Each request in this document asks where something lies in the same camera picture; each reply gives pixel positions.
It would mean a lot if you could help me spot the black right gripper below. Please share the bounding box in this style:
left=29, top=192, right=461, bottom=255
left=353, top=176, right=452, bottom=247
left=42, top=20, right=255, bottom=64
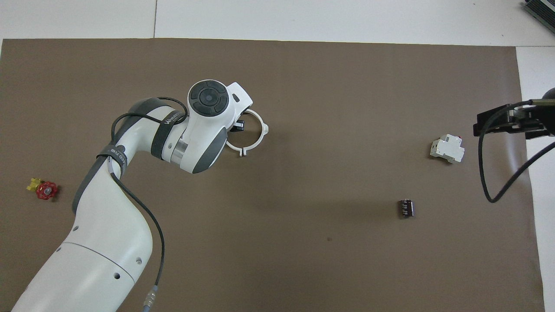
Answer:
left=473, top=87, right=555, bottom=140

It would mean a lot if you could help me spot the white circuit breaker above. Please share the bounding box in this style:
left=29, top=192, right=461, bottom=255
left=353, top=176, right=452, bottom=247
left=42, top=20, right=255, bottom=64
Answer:
left=429, top=134, right=465, bottom=164

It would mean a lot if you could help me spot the brown table mat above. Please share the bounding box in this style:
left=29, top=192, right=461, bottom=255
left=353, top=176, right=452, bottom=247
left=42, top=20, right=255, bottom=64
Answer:
left=0, top=38, right=546, bottom=312

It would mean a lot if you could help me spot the grey ribbed device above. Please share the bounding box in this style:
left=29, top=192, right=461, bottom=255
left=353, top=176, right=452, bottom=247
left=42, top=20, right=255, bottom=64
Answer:
left=522, top=0, right=555, bottom=23

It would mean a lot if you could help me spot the red and yellow valve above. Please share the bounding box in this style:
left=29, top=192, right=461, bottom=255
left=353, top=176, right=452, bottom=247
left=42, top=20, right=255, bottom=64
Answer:
left=27, top=177, right=58, bottom=201

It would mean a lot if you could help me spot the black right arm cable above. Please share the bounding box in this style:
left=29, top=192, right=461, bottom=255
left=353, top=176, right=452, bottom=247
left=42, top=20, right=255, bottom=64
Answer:
left=478, top=99, right=555, bottom=204

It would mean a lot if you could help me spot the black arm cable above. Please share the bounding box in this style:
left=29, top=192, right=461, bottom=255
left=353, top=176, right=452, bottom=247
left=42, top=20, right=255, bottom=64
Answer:
left=478, top=99, right=555, bottom=204
left=99, top=96, right=189, bottom=312

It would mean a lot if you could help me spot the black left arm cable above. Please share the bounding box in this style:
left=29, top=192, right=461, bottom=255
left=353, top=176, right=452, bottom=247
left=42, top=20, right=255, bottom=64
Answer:
left=99, top=96, right=189, bottom=312

